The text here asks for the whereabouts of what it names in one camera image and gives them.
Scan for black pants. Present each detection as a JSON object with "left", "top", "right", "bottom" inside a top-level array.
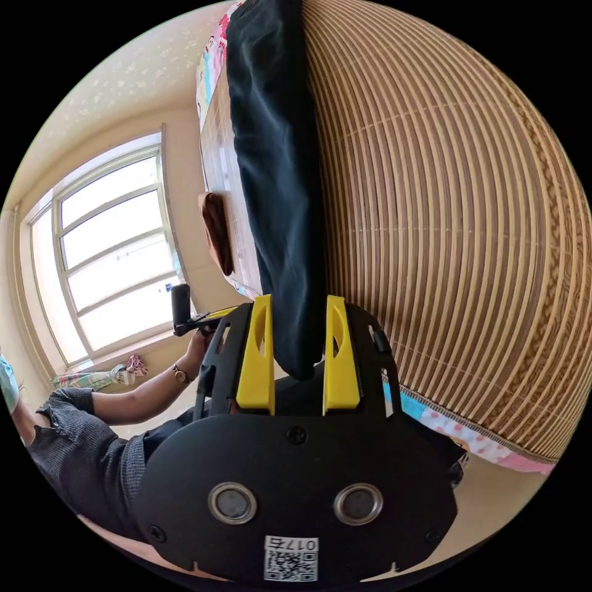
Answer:
[{"left": 225, "top": 0, "right": 326, "bottom": 382}]

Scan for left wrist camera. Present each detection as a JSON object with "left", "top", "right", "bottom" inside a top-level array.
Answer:
[{"left": 171, "top": 284, "right": 192, "bottom": 328}]

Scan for person's right forearm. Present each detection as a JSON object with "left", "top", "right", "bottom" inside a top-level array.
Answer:
[{"left": 76, "top": 511, "right": 195, "bottom": 579}]

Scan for window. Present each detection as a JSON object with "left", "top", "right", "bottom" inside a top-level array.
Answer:
[{"left": 18, "top": 131, "right": 188, "bottom": 369}]

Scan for colourful cloth bundle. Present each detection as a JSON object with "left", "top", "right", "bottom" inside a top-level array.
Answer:
[{"left": 51, "top": 355, "right": 149, "bottom": 390}]

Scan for person's left forearm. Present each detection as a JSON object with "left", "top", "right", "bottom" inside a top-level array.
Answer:
[{"left": 91, "top": 361, "right": 195, "bottom": 424}]

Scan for person's body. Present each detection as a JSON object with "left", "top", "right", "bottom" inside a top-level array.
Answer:
[{"left": 0, "top": 353, "right": 215, "bottom": 545}]

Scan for bed with woven mat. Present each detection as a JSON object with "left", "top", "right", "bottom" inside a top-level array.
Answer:
[{"left": 195, "top": 0, "right": 588, "bottom": 477}]

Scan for brown pillow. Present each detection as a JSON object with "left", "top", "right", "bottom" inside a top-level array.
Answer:
[{"left": 197, "top": 191, "right": 235, "bottom": 276}]

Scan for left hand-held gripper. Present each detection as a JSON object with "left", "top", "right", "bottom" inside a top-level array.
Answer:
[{"left": 173, "top": 305, "right": 242, "bottom": 337}]

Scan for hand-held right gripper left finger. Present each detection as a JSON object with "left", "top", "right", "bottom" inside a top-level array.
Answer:
[{"left": 235, "top": 294, "right": 276, "bottom": 415}]

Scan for person's left hand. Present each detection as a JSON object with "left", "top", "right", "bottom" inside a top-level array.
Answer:
[{"left": 184, "top": 329, "right": 219, "bottom": 374}]

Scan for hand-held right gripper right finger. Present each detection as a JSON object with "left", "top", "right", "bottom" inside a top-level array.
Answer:
[{"left": 322, "top": 295, "right": 363, "bottom": 415}]

